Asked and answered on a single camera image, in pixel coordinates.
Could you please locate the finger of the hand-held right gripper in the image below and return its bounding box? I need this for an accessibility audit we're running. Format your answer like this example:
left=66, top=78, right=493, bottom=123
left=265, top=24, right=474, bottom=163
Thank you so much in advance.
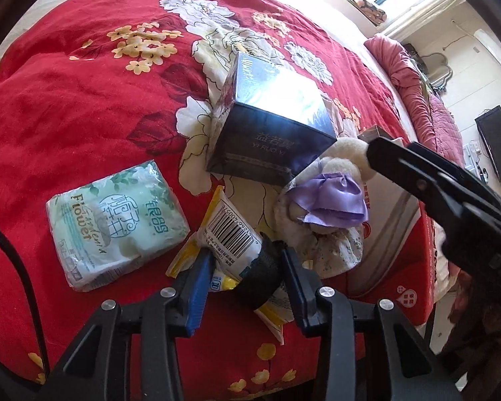
left=366, top=136, right=501, bottom=219

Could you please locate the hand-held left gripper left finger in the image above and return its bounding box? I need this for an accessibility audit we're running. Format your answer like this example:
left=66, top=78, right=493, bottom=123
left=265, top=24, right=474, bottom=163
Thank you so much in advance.
left=46, top=247, right=218, bottom=401

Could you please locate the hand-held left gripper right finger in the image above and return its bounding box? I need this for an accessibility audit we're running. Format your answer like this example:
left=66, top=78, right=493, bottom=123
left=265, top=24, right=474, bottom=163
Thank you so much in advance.
left=278, top=247, right=464, bottom=401

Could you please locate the black fabric roll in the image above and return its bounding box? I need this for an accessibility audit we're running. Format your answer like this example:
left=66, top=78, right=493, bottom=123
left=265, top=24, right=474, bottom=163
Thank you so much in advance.
left=236, top=234, right=285, bottom=310

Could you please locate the yellow plastic packet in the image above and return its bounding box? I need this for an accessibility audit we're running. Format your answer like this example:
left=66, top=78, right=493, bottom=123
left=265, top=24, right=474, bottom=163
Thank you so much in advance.
left=166, top=186, right=293, bottom=345

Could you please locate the beige plush toy purple bow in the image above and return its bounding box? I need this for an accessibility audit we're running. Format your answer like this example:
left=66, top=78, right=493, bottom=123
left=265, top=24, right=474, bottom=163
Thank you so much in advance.
left=273, top=138, right=374, bottom=280

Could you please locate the green floral tissue pack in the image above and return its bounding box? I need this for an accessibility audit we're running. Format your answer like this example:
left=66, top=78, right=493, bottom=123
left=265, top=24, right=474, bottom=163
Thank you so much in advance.
left=46, top=159, right=190, bottom=293

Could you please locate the pink quilt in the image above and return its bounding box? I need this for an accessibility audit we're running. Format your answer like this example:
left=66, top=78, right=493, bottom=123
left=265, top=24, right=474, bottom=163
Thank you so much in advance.
left=364, top=35, right=464, bottom=168

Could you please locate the heart-shaped mirror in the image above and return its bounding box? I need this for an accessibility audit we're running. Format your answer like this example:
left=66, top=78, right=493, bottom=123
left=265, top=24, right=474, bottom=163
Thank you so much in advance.
left=417, top=50, right=449, bottom=93

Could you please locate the dark glossy box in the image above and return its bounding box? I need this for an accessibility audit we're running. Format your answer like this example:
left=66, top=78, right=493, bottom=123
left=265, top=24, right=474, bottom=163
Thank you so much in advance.
left=206, top=50, right=338, bottom=186

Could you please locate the bed with cream sheet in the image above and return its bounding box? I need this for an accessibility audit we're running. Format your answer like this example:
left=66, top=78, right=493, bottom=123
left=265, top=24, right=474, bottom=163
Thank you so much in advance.
left=0, top=0, right=401, bottom=84

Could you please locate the red floral blanket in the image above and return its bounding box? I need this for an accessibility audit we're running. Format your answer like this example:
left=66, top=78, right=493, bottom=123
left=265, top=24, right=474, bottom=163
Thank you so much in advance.
left=0, top=0, right=437, bottom=397

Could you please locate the black cable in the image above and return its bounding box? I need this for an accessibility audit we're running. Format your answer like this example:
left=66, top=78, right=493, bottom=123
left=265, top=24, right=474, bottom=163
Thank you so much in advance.
left=0, top=216, right=51, bottom=385

